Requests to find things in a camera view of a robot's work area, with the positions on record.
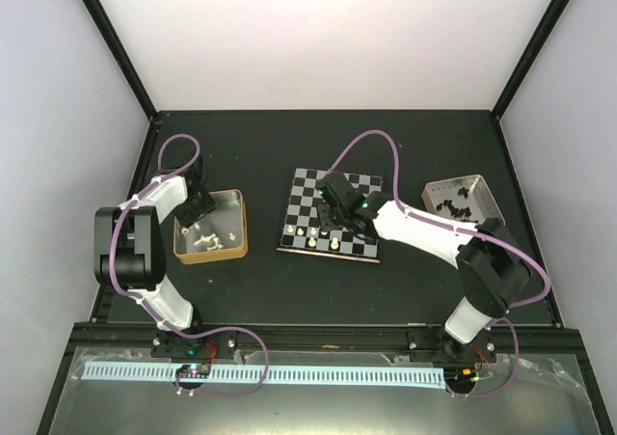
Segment purple cable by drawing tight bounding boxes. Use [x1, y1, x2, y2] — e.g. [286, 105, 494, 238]
[327, 129, 551, 311]
[109, 133, 269, 397]

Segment black frame post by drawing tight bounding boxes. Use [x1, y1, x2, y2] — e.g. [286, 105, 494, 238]
[81, 0, 157, 120]
[492, 0, 571, 121]

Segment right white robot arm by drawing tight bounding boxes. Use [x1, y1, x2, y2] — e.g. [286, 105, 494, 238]
[315, 172, 531, 362]

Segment right black frame post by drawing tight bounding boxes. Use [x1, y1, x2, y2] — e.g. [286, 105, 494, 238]
[492, 0, 571, 121]

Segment left circuit board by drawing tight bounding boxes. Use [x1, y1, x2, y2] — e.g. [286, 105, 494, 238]
[175, 364, 211, 379]

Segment white pieces in tin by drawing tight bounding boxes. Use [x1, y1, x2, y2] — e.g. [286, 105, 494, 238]
[179, 228, 235, 252]

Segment circuit board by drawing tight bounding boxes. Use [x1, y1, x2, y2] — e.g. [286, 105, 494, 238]
[444, 367, 495, 383]
[175, 364, 211, 379]

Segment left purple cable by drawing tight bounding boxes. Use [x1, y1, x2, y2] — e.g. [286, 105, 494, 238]
[109, 133, 269, 397]

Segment left black frame post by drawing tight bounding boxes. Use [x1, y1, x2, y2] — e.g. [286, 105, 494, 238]
[81, 0, 157, 120]

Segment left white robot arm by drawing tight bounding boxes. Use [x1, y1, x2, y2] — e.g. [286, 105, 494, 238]
[94, 157, 216, 357]

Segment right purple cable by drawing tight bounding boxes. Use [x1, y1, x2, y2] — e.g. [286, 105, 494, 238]
[327, 129, 551, 311]

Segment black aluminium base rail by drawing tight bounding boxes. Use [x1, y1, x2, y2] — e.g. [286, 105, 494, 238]
[67, 322, 587, 363]

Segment light blue slotted cable duct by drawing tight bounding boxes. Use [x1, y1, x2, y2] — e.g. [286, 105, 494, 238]
[81, 362, 445, 390]

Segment black pieces in tray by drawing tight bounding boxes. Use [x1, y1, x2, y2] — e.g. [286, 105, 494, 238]
[436, 187, 479, 223]

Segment black and white chessboard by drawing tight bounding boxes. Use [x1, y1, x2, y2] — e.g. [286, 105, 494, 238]
[277, 168, 380, 263]

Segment gold tin tray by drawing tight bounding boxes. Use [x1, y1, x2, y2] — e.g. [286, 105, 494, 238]
[174, 189, 249, 264]

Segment right circuit board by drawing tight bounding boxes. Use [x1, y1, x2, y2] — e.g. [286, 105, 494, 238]
[444, 367, 495, 383]

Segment pink mesh tray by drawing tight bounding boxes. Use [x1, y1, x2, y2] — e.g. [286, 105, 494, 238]
[421, 175, 505, 225]

